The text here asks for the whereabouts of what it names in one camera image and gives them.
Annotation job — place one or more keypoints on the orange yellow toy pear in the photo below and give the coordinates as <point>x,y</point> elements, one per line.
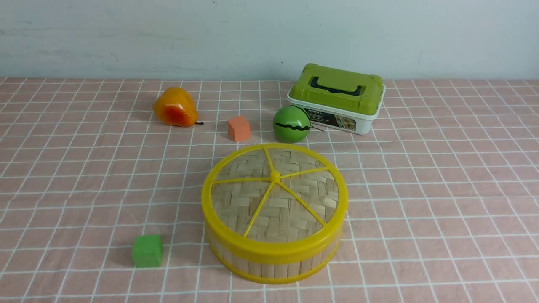
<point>175,107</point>

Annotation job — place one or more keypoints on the orange foam cube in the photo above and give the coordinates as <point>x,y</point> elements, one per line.
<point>239,129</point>

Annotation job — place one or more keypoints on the yellow bamboo steamer basket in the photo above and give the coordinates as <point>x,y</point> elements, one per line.
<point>274,272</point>

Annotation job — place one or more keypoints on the green foam cube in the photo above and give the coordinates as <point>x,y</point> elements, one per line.
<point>147,251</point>

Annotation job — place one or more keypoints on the yellow woven steamer lid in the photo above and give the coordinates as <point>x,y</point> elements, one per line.
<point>274,203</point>

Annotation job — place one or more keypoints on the pink checkered tablecloth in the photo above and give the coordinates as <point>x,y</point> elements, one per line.
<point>443,193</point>

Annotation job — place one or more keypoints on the green toy watermelon ball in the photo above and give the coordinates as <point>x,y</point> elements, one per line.
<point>291,124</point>

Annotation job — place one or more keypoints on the green lidded white storage box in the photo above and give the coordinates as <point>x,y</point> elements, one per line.
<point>337,98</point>

